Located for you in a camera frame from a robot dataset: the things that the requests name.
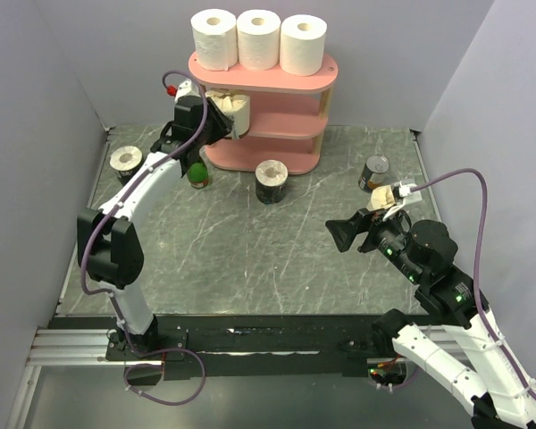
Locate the white paper towel roll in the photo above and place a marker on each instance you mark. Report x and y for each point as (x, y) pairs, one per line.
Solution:
(259, 34)
(302, 44)
(215, 38)

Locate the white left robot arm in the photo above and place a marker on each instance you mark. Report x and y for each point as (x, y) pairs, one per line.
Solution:
(110, 254)

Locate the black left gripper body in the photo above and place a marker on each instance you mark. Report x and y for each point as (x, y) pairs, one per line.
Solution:
(200, 142)

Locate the pink three tier shelf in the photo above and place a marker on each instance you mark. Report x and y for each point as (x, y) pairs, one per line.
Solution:
(288, 115)

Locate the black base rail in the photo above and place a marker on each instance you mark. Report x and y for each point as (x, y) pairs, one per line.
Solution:
(186, 346)

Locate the beige roll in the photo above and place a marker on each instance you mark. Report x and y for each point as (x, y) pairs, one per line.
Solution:
(383, 198)
(236, 106)

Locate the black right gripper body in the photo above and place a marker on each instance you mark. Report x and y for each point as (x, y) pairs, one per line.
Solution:
(386, 236)

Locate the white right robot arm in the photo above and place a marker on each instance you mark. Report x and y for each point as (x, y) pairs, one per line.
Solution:
(492, 388)

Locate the tin can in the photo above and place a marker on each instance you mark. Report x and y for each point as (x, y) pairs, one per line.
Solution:
(374, 172)

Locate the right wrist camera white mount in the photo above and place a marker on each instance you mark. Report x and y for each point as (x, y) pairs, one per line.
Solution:
(401, 195)

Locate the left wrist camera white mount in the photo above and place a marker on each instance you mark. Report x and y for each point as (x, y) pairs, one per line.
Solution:
(187, 88)

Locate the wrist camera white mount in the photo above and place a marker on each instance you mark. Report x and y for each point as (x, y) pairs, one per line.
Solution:
(187, 88)
(401, 195)

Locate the green glass bottle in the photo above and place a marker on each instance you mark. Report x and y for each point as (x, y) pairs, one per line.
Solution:
(198, 175)

